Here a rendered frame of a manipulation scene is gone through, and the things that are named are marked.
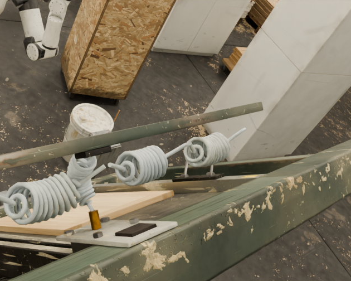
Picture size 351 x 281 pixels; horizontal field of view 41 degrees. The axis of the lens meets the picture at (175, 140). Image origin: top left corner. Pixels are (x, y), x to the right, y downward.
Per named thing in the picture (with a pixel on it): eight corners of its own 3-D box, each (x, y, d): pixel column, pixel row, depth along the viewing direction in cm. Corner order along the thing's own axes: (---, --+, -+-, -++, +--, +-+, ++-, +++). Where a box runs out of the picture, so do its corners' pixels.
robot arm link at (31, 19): (23, 62, 216) (11, 13, 210) (45, 57, 226) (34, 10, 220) (39, 59, 209) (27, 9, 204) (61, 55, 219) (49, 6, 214)
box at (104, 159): (96, 152, 241) (109, 128, 231) (108, 169, 236) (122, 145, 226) (77, 156, 233) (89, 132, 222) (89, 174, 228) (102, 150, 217)
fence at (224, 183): (96, 193, 204) (94, 184, 204) (286, 185, 137) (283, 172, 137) (87, 195, 201) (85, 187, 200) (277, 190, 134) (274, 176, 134)
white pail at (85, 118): (88, 137, 359) (111, 92, 331) (103, 167, 344) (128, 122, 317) (50, 139, 339) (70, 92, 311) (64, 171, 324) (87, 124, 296)
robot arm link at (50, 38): (49, 29, 201) (41, 67, 211) (67, 26, 208) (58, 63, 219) (34, 17, 204) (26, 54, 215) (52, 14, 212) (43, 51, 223)
